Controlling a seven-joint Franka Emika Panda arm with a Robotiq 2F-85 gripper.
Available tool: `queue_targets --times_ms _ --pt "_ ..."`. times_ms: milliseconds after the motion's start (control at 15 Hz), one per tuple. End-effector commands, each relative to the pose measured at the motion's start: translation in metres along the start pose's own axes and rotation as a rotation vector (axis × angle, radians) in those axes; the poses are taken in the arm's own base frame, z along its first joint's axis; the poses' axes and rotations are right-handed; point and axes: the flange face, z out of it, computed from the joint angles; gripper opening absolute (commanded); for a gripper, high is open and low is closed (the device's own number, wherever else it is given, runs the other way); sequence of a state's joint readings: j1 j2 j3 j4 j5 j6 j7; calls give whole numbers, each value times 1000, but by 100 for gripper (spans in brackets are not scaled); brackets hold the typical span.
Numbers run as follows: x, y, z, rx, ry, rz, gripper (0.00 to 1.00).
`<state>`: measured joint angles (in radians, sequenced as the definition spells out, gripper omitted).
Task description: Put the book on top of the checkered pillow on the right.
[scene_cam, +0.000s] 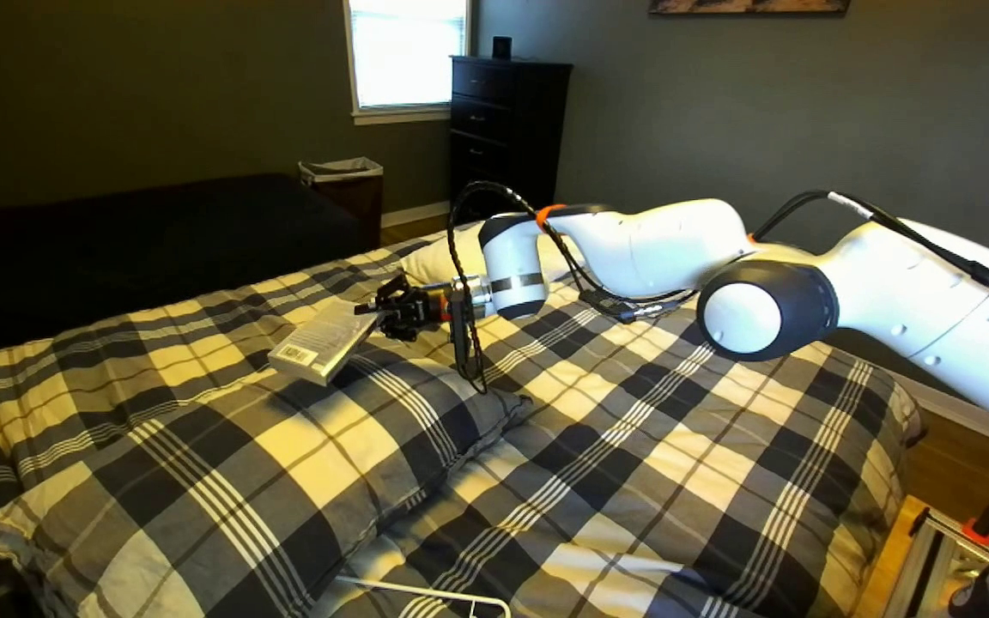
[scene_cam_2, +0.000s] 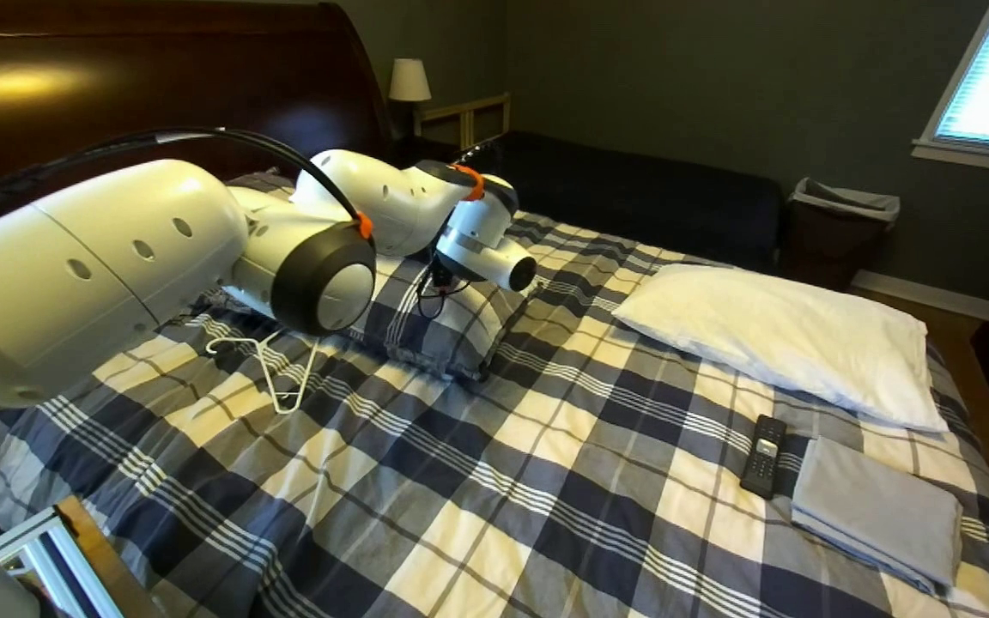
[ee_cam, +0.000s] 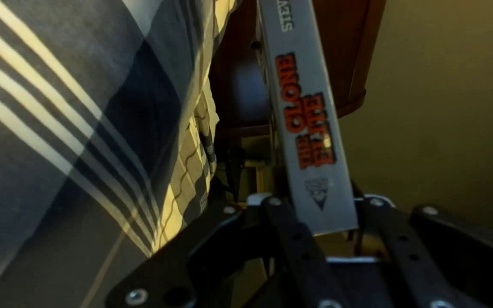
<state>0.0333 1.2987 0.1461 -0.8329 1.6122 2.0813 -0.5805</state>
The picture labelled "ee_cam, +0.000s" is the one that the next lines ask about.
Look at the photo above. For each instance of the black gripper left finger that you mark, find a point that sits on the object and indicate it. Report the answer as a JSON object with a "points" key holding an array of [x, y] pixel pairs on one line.
{"points": [[213, 267]]}

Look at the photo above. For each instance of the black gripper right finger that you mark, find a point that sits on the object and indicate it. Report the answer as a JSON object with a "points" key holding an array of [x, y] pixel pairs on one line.
{"points": [[441, 262]]}

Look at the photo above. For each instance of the grey paperback book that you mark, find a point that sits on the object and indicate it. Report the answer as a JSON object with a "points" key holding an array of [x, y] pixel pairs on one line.
{"points": [[309, 85]]}

